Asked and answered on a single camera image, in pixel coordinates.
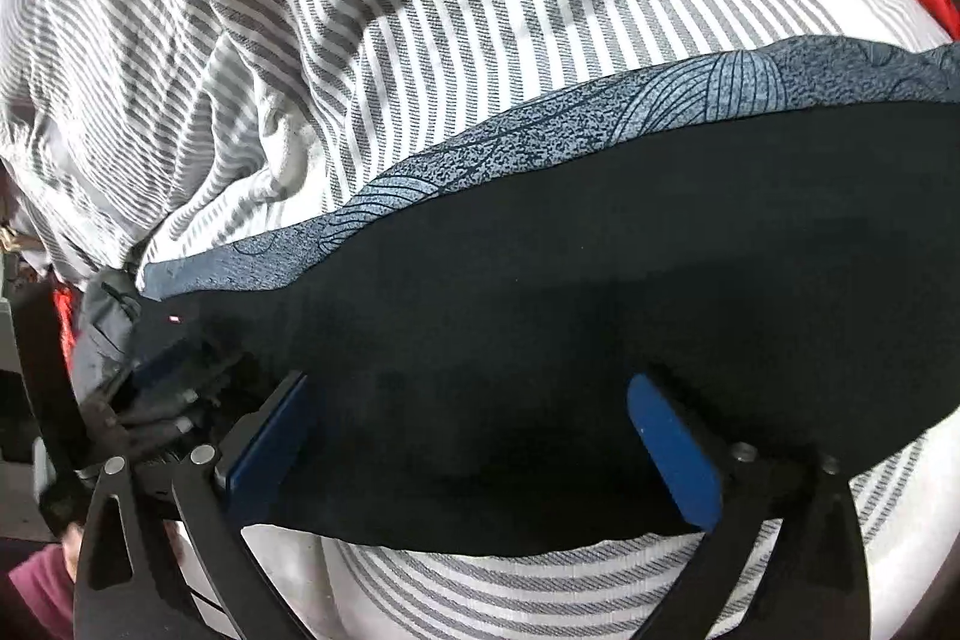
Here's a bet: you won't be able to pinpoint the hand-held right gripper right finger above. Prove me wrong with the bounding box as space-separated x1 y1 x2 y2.
628 374 872 640

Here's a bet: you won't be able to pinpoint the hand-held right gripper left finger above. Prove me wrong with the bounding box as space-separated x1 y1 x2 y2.
73 370 312 640

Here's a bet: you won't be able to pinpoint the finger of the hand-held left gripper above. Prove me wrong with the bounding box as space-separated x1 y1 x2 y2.
112 338 245 408
97 396 226 461

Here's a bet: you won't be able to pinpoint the black pants with patterned waistband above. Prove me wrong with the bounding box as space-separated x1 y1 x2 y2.
139 34 960 555

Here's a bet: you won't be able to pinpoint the person's left forearm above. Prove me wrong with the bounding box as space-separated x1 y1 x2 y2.
11 524 85 640

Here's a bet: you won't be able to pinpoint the grey garment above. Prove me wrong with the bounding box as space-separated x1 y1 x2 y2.
73 269 145 402

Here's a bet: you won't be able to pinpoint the red cloth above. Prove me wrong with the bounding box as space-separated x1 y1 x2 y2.
51 286 79 352

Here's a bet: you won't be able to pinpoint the grey striped quilt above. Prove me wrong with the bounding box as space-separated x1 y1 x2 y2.
0 0 526 281

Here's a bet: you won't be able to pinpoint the white striped bed sheet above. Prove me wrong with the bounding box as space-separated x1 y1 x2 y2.
142 0 960 640

